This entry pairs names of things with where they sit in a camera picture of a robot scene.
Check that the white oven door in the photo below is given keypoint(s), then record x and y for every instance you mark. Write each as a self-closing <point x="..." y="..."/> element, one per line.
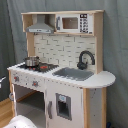
<point x="11" y="97"/>

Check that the wooden toy kitchen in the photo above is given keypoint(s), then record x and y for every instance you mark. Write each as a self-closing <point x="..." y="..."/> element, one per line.
<point x="62" y="49"/>

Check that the grey toy sink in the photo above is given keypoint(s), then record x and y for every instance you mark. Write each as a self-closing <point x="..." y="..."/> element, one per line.
<point x="73" y="74"/>

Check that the black toy faucet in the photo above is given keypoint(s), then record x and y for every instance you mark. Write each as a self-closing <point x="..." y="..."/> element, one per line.
<point x="83" y="64"/>

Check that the black toy stovetop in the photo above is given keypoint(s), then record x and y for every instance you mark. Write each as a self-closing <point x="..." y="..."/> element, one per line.
<point x="41" y="67"/>

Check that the silver toy pot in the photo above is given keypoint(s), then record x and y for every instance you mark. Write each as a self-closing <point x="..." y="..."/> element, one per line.
<point x="31" y="61"/>

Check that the red stove knob right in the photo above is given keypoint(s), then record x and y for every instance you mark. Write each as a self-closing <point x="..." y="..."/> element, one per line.
<point x="35" y="83"/>

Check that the red stove knob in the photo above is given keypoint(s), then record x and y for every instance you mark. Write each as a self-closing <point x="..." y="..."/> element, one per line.
<point x="16" y="78"/>
<point x="35" y="83"/>

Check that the white fridge door with dispenser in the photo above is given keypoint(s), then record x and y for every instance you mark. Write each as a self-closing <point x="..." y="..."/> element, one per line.
<point x="64" y="106"/>

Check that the toy microwave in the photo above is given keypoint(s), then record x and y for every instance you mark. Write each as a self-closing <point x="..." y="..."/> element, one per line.
<point x="74" y="23"/>

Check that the silver range hood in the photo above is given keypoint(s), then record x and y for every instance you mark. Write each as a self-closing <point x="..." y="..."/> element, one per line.
<point x="40" y="26"/>

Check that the red stove knob left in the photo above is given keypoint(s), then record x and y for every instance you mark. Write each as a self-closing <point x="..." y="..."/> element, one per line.
<point x="16" y="78"/>

